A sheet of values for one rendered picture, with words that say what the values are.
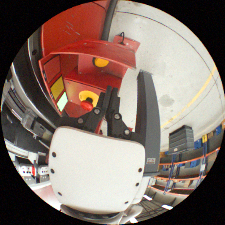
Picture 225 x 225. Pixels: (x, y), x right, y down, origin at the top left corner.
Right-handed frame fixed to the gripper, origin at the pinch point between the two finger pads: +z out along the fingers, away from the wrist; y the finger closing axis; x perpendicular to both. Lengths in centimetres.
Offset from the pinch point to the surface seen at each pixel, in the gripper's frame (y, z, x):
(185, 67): 78, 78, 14
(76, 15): -22.9, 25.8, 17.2
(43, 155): -34, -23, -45
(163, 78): 63, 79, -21
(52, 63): -12.9, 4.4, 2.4
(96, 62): -5.1, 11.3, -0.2
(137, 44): 14, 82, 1
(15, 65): -23.7, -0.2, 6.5
